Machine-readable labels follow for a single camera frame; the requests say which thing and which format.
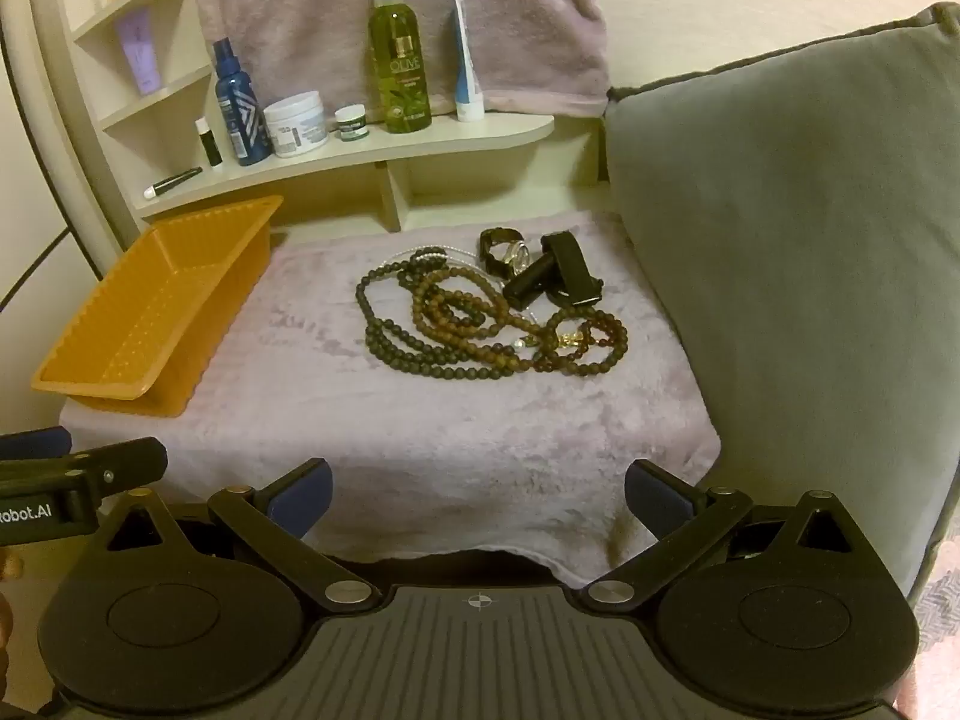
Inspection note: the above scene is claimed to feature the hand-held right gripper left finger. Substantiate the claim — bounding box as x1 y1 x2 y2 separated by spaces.
90 457 383 614

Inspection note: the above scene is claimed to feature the dark bead necklace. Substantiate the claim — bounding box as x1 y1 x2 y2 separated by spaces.
356 244 542 381

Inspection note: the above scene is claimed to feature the cream wooden shelf unit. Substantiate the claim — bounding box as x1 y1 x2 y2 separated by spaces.
26 0 608 245

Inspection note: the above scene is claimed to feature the orange plastic tray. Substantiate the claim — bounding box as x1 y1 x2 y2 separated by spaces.
31 195 284 419

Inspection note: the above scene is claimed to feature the blue white tube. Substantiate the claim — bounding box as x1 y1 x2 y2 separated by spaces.
450 0 487 123

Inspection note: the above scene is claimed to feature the thin chain with pendants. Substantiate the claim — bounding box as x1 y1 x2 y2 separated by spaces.
516 300 587 352

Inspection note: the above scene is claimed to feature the black loop wristband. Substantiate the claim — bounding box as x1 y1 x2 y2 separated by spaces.
541 232 604 308

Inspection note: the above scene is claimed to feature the grey cushion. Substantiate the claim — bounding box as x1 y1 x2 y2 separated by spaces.
604 3 960 610

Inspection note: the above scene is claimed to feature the reddish bead bracelet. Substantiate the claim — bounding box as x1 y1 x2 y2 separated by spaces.
543 307 630 374

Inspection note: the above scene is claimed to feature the lilac fleece mat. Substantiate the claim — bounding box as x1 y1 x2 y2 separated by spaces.
58 211 722 590

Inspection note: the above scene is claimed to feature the blue spray bottle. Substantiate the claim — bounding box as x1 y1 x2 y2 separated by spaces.
212 37 272 167

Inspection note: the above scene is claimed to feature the white pearl necklace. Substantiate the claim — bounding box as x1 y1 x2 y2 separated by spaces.
379 242 490 272

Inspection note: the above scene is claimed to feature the white cream jar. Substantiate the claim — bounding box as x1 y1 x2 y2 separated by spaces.
263 91 331 159

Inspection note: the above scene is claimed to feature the black lip balm stick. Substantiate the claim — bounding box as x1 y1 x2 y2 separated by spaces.
195 117 225 168

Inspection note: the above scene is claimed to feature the green oil spray bottle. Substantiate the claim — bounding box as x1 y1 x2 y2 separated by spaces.
367 0 434 134

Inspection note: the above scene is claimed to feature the brown bead necklace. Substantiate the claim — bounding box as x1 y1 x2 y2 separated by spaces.
409 266 542 377

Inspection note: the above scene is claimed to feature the lilac hanging towel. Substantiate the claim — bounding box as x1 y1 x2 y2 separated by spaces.
185 0 610 119

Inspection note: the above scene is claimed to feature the pale patterned bedsheet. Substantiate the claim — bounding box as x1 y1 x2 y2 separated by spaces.
895 532 960 720

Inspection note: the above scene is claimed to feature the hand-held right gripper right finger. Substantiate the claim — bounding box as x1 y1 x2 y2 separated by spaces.
585 457 875 614

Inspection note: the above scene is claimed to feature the purple cosmetic tube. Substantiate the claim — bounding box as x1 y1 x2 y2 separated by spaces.
114 6 164 96

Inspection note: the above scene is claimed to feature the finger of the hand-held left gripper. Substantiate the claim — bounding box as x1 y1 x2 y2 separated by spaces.
0 426 74 460
0 436 169 500

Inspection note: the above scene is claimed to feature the black tube with white cap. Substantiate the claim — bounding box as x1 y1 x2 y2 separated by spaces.
143 166 205 201

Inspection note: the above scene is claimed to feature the black gold wristwatch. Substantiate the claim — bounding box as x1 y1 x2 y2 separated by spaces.
479 226 538 275

